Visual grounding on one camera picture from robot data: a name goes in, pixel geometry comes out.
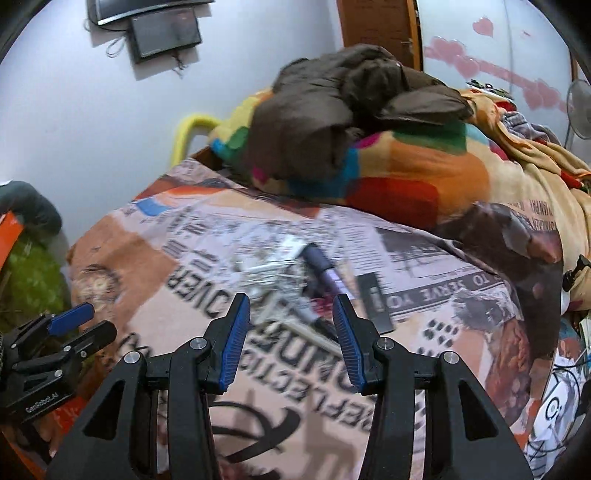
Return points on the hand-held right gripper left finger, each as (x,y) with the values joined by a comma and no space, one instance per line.
(235,337)

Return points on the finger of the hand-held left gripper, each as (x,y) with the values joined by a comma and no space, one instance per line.
(94,339)
(71,318)

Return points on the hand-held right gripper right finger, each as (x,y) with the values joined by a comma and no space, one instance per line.
(346,341)

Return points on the black and white marker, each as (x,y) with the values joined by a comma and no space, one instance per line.
(323,267)

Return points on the green leaf-print bag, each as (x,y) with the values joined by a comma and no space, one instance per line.
(32,277)

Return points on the red patterned box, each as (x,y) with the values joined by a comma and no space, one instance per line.
(69,420)

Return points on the clear plastic wrapper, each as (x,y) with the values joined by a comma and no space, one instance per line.
(265,272)

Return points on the newspaper printed blanket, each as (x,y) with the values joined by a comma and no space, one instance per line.
(184,258)

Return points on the orange box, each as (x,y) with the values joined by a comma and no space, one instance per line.
(9,235)

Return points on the grey cushion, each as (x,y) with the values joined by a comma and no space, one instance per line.
(27,201)

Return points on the colourful patchwork blanket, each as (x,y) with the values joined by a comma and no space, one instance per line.
(415,175)

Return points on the brown jacket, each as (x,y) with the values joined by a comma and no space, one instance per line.
(314,115)

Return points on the beige printed blanket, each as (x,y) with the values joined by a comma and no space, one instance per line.
(535,170)

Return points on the wooden door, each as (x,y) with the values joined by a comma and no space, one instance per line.
(374,23)

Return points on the standing fan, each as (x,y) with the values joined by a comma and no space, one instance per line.
(579,104)

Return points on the yellow tube frame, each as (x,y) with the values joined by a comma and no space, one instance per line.
(182,134)

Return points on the black wall-mounted box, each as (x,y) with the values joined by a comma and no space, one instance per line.
(166,34)

